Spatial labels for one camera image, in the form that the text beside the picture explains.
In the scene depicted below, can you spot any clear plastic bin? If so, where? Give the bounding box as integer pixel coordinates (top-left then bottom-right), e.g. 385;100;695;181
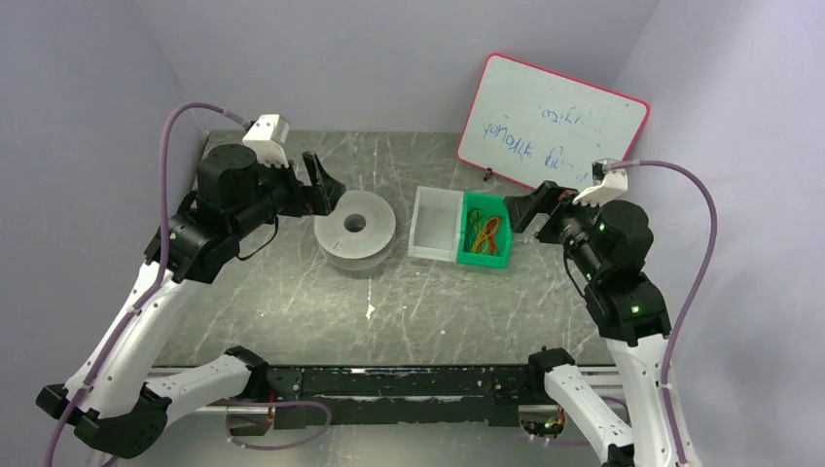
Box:
408;186;464;263

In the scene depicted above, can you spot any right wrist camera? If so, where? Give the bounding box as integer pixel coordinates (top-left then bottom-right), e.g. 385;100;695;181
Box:
573;159;628;207

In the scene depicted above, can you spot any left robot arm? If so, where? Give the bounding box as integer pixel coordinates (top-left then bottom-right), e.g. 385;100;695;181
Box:
36;144;345;460

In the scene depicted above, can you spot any red framed whiteboard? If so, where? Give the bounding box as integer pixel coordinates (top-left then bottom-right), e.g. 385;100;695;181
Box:
456;54;650;190

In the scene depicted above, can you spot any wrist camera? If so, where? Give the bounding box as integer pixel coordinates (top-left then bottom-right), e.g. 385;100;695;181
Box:
241;114;290;167
573;159;628;207

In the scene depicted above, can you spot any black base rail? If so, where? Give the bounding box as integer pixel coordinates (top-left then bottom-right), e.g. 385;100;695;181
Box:
149;364;627;430

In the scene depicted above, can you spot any red and yellow wire bundle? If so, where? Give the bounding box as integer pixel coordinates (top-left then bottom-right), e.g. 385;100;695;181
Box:
465;207;504;255

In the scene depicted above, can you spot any green plastic bin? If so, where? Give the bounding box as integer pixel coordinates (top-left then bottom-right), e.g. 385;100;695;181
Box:
456;192;512;269

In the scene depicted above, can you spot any grey perforated spool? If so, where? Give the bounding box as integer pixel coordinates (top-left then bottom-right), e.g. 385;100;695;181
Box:
313;191;397;271

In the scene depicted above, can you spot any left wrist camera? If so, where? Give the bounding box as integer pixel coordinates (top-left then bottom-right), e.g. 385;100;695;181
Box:
241;114;290;167

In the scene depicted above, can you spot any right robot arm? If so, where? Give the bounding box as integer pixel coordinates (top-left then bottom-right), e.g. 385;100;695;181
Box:
504;181;701;466

